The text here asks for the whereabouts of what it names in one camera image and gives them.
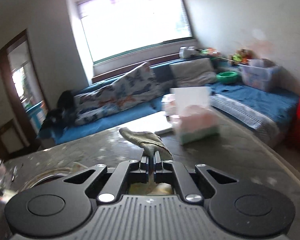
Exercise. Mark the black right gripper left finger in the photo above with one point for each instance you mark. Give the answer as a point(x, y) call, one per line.
point(144, 164)

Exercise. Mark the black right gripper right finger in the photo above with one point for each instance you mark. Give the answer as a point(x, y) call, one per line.
point(157, 164)

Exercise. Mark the patterned colourful garment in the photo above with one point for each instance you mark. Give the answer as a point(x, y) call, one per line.
point(150, 143)

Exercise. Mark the white book on table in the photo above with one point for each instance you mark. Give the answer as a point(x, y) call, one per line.
point(161, 127)

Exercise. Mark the pink tissue pack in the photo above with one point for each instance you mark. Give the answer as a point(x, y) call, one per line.
point(189, 111)

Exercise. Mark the blue sofa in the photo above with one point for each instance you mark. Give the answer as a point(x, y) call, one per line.
point(267, 114)

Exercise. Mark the butterfly print quilt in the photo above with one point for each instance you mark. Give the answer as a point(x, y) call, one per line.
point(135, 87)

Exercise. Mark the black bag on sofa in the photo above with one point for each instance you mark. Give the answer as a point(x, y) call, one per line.
point(58, 119)

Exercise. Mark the grey folded cushion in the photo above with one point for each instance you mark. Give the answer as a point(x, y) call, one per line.
point(193, 73)

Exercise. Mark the green plastic basin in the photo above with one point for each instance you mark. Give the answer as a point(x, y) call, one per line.
point(227, 77)

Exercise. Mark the white plush toy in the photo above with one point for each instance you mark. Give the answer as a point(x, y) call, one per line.
point(188, 52)

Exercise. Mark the clear plastic storage box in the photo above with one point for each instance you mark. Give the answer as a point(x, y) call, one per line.
point(258, 76)

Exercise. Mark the colourful toys pile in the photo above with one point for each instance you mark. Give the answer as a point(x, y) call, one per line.
point(241, 56)

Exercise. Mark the brown wooden door frame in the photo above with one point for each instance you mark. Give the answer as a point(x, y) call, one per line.
point(23, 87)

